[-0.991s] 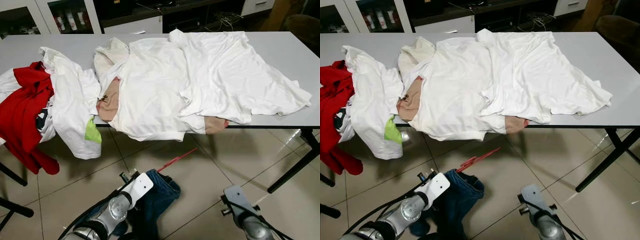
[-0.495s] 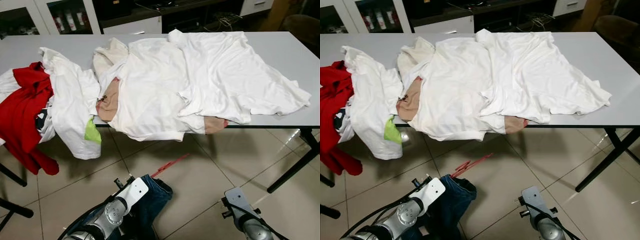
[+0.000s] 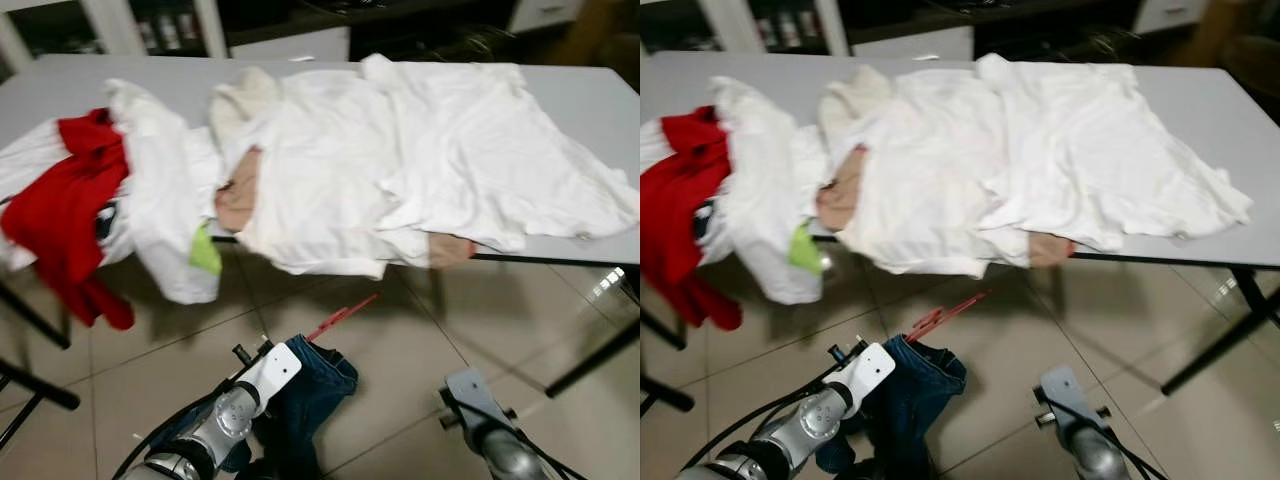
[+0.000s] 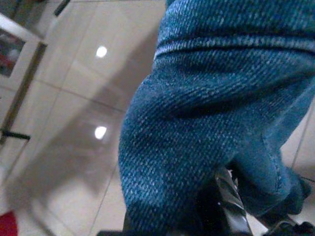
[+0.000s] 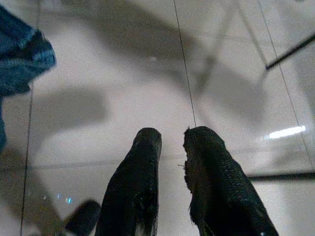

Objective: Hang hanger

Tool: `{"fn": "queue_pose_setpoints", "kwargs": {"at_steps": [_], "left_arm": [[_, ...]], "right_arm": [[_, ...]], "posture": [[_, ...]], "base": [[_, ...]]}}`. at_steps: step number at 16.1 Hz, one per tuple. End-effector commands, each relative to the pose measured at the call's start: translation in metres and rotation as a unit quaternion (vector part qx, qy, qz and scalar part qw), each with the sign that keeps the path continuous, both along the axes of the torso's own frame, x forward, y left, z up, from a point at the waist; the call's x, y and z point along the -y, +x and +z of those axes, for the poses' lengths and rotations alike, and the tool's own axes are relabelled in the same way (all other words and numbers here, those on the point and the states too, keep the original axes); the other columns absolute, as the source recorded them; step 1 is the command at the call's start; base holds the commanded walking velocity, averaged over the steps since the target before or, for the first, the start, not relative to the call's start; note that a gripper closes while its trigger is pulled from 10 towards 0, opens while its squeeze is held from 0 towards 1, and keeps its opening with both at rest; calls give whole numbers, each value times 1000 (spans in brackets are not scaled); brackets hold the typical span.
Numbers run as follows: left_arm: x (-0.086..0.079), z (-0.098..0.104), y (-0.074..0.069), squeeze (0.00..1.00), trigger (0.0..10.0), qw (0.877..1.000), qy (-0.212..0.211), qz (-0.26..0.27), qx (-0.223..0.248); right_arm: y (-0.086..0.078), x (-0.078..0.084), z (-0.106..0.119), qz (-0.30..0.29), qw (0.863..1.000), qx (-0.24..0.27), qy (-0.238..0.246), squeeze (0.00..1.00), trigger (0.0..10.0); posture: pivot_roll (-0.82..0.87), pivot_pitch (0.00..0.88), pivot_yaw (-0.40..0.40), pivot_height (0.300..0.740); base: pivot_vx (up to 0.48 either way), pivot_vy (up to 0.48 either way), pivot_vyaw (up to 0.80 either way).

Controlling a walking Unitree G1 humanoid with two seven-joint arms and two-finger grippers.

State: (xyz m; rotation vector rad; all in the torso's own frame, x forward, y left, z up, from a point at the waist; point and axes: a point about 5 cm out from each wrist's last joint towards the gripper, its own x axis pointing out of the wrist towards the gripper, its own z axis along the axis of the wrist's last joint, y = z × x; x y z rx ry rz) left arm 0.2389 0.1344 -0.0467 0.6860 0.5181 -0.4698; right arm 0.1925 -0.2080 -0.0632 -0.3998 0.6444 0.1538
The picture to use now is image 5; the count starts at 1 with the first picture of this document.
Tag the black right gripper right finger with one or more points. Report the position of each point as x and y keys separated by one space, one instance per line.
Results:
x=221 y=186

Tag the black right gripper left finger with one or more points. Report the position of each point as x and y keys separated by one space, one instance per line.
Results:
x=133 y=186

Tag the blue denim garment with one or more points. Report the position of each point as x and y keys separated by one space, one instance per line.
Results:
x=17 y=64

